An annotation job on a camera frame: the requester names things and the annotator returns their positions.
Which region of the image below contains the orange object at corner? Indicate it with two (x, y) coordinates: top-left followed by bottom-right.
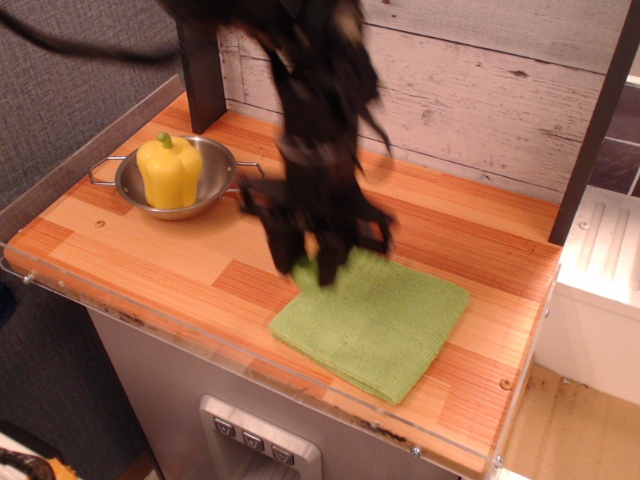
(47, 458), (78, 480)

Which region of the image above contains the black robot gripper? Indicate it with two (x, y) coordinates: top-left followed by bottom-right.
(239, 144), (393, 286)

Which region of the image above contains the white toy sink unit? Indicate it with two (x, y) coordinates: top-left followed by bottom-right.
(535, 187), (639, 403)

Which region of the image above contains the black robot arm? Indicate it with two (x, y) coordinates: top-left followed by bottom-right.
(161, 1), (393, 286)

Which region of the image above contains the small steel pot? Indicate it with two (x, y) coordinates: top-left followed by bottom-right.
(89, 132), (264, 220)

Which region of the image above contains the green handled grey spatula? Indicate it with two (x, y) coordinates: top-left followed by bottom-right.
(290, 255), (321, 295)

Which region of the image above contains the dark right upright post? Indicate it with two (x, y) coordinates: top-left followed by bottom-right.
(548, 0), (639, 246)

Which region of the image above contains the dark upright post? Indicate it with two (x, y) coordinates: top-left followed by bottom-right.
(176, 23), (227, 134)
(548, 0), (639, 246)

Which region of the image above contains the grey toy fridge cabinet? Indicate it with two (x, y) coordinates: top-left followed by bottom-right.
(90, 311), (455, 479)

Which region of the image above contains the clear acrylic edge guard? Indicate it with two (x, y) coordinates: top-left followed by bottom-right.
(4, 234), (560, 479)

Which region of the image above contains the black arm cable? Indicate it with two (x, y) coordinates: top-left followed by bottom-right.
(0, 9), (181, 66)

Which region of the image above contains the yellow toy bell pepper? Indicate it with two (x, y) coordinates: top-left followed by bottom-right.
(136, 132), (203, 210)

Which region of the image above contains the silver dispenser button panel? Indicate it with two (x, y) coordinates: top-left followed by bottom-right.
(199, 395), (323, 479)

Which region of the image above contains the dark left upright post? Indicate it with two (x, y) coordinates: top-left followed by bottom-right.
(176, 23), (227, 134)

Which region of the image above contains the green woven cloth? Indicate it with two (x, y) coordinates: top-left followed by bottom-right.
(269, 248), (470, 405)

